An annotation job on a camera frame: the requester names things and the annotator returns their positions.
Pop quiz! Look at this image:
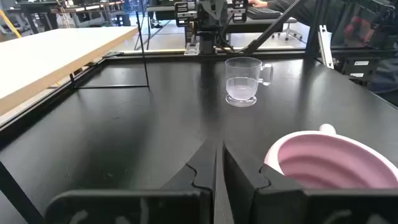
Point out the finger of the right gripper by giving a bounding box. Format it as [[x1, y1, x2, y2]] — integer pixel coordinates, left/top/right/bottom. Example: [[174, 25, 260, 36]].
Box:
[[214, 0, 227, 16], [201, 0, 216, 16]]

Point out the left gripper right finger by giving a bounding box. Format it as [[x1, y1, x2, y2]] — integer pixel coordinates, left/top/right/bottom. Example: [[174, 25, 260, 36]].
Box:
[[222, 141, 398, 224]]

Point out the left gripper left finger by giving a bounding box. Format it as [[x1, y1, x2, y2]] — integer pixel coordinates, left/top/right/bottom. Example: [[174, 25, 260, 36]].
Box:
[[45, 139, 218, 224]]

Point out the pink collapsible silicone cup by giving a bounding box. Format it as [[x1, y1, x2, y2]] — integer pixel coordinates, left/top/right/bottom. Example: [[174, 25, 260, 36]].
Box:
[[264, 123, 398, 190]]

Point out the clear plastic mug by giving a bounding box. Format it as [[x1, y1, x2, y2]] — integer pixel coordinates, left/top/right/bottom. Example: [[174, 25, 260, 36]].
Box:
[[224, 57, 274, 108]]

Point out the wooden shelf with black legs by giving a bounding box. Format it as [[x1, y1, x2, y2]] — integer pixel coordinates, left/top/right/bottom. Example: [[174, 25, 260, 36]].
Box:
[[0, 11, 150, 118]]

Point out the white desk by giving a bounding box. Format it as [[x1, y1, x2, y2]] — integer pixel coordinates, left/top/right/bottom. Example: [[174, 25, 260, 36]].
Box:
[[146, 4, 298, 34]]

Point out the person's hand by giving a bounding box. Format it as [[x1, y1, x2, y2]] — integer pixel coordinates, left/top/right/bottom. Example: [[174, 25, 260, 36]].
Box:
[[248, 0, 269, 9]]

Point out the black keyboard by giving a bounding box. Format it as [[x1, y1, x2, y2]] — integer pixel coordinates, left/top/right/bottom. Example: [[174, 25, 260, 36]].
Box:
[[247, 6, 282, 20]]

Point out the office chair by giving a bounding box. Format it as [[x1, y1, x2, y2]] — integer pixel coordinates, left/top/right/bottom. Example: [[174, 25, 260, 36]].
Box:
[[272, 17, 304, 42]]

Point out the dark table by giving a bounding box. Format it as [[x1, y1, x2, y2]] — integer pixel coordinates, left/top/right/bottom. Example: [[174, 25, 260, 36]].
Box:
[[0, 0, 60, 35]]

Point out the black box with white labels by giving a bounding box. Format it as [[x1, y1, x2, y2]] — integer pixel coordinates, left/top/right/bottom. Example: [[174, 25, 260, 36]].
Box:
[[340, 57, 379, 83]]

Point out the yellow bar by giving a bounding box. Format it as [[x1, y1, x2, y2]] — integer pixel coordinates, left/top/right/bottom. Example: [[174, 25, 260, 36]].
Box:
[[0, 9, 22, 39]]

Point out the black diagonal frame strut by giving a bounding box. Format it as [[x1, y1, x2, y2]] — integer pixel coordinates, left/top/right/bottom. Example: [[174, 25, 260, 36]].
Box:
[[244, 0, 302, 55]]

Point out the aluminium bracket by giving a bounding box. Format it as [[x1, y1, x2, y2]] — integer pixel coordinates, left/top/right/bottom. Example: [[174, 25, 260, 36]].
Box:
[[317, 24, 335, 70]]

